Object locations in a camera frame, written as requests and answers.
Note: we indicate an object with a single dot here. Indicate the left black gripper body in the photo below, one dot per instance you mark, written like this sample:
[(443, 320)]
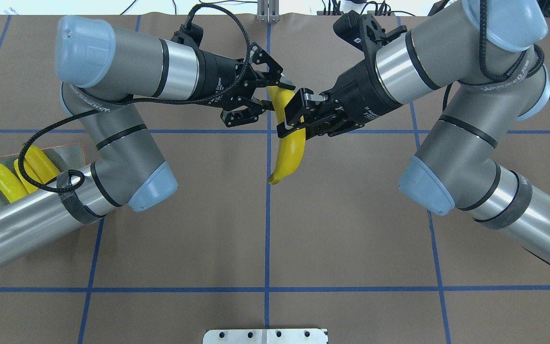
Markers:
[(217, 76)]

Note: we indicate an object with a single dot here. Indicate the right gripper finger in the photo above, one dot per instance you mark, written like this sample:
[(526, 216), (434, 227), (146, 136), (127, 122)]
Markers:
[(304, 109), (309, 126)]

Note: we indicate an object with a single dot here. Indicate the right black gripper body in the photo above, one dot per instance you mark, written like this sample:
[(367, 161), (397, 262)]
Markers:
[(362, 94)]

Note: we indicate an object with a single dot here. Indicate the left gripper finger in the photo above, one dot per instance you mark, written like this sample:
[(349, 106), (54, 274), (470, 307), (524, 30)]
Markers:
[(273, 76), (247, 115)]

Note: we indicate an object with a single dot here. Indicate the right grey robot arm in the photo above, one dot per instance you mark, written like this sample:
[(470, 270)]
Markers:
[(488, 47)]

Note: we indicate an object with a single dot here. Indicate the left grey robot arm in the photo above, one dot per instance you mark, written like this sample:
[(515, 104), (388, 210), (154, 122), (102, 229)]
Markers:
[(105, 71)]

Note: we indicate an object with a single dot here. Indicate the grey square plate orange rim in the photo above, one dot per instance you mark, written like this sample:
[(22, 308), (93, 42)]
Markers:
[(64, 157)]

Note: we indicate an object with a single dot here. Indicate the brown paper table mat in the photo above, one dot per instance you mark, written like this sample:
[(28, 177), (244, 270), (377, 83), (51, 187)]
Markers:
[(336, 245)]

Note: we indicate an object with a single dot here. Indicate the aluminium frame post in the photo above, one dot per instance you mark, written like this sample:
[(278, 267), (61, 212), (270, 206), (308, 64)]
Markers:
[(268, 11)]

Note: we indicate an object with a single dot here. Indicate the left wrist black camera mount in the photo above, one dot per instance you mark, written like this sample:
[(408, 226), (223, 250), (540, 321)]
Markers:
[(189, 34)]

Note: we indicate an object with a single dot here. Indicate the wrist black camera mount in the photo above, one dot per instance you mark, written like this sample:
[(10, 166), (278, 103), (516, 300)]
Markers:
[(189, 34), (363, 32)]

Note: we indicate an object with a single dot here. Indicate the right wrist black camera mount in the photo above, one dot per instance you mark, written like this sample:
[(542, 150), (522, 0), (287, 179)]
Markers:
[(363, 32)]

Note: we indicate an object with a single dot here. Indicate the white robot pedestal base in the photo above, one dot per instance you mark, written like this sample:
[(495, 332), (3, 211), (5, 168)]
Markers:
[(267, 336)]

